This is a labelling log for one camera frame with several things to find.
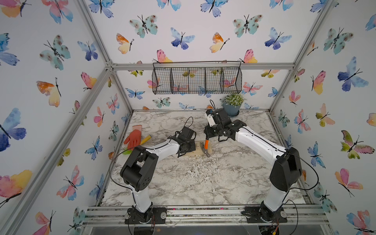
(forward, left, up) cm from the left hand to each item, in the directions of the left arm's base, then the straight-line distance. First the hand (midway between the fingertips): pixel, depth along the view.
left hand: (195, 146), depth 95 cm
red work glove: (+8, +41, -2) cm, 42 cm away
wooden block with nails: (-2, -3, 0) cm, 4 cm away
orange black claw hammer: (-1, -6, +1) cm, 6 cm away
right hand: (+3, -7, +15) cm, 17 cm away
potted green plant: (+30, -28, +9) cm, 42 cm away
